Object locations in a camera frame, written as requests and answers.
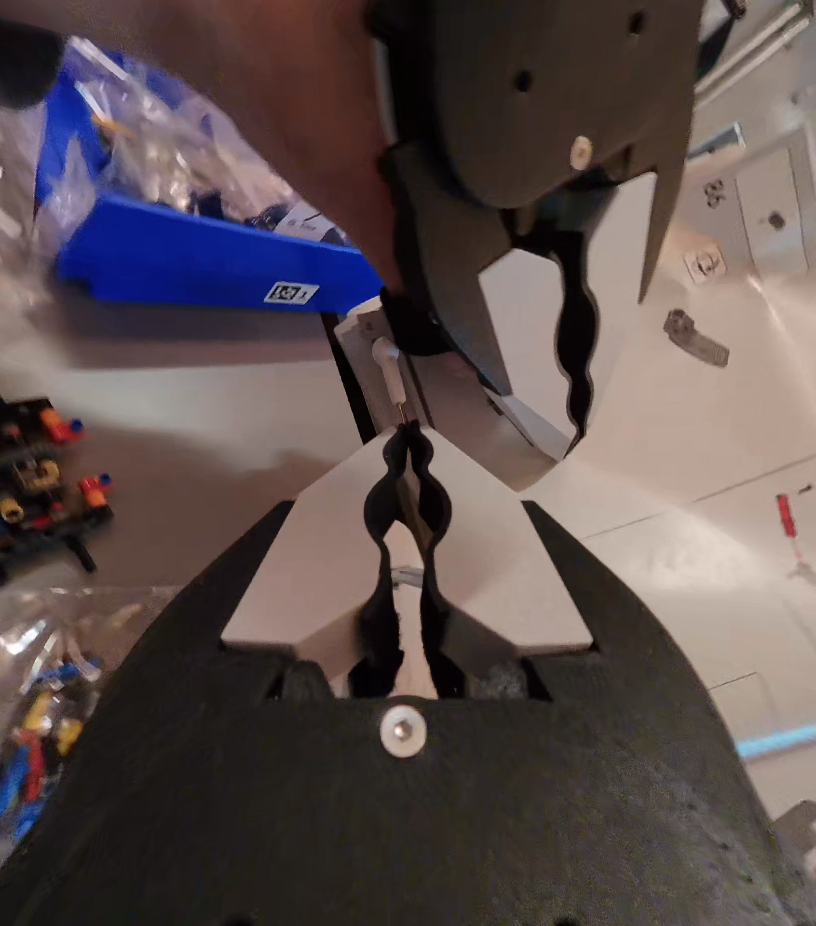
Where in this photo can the white and wooden book stand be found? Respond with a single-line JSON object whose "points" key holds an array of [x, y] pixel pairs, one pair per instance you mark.
{"points": [[372, 354]]}

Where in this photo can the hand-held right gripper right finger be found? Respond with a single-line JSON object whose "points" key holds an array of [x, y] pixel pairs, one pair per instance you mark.
{"points": [[509, 579]]}

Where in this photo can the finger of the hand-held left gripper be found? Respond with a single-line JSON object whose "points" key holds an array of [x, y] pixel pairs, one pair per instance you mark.
{"points": [[524, 318], [621, 253]]}

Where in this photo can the instruction booklet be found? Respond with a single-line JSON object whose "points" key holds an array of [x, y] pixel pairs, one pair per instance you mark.
{"points": [[741, 434]]}

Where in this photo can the zip bag of multicoloured parts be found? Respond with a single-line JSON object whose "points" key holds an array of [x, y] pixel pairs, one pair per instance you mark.
{"points": [[39, 723]]}

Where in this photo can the person's left hand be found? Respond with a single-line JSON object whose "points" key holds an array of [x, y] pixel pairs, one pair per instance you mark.
{"points": [[270, 87]]}

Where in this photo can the heap of clear bags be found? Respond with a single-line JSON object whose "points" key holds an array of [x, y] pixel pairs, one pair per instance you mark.
{"points": [[162, 145]]}

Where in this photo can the lego car chassis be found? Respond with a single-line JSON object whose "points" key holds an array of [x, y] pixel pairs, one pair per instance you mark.
{"points": [[10, 477]]}

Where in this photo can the blue tagged plastic bin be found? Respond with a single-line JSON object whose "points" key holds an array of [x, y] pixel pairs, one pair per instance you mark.
{"points": [[198, 260]]}

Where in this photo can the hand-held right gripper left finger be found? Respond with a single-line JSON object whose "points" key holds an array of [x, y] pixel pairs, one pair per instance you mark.
{"points": [[307, 579]]}

